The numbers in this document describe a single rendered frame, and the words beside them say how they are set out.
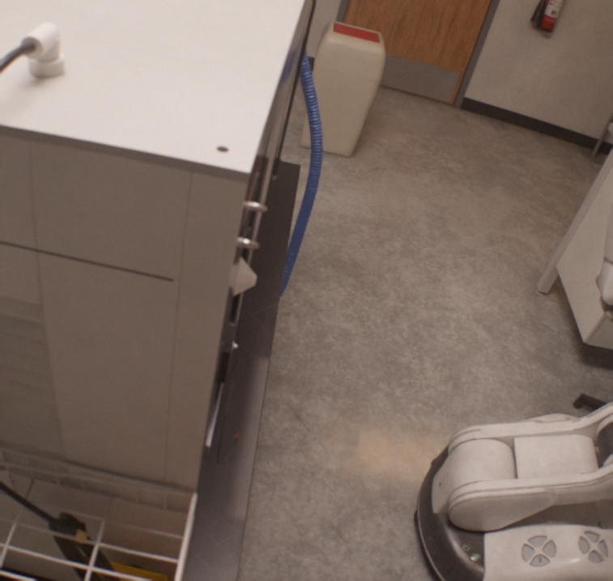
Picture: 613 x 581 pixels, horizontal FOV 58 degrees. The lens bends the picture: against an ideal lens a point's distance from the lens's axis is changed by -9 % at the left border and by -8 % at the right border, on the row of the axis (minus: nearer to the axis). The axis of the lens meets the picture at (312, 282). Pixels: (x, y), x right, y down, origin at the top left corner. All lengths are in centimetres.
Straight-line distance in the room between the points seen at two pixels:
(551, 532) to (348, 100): 237
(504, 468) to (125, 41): 142
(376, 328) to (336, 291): 24
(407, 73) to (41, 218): 428
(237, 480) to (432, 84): 393
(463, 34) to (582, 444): 338
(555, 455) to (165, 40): 144
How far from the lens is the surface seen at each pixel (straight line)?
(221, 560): 94
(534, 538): 173
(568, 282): 276
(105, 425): 52
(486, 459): 164
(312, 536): 182
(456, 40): 453
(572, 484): 161
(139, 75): 42
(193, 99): 39
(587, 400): 254
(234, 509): 98
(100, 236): 37
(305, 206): 177
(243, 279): 60
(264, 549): 177
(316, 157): 169
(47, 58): 41
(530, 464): 165
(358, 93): 325
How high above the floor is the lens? 161
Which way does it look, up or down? 40 degrees down
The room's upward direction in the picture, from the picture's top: 17 degrees clockwise
